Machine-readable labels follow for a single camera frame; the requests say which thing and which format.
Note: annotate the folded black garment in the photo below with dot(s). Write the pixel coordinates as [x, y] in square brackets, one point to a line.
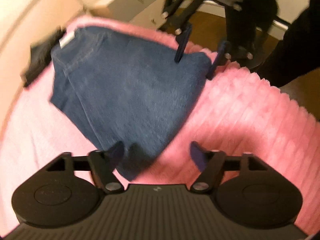
[40, 56]

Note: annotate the white nightstand drawers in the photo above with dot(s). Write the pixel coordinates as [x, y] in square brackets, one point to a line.
[143, 13]

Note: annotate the blue denim jeans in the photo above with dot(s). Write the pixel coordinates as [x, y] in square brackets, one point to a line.
[116, 87]

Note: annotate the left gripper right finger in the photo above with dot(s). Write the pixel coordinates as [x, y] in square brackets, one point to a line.
[210, 164]

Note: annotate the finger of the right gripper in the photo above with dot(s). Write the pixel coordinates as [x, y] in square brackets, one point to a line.
[182, 40]
[220, 60]

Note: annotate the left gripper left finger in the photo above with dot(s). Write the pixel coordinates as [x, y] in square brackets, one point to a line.
[103, 164]

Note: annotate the pink ribbed bed blanket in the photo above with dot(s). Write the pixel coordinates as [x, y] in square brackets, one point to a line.
[237, 112]

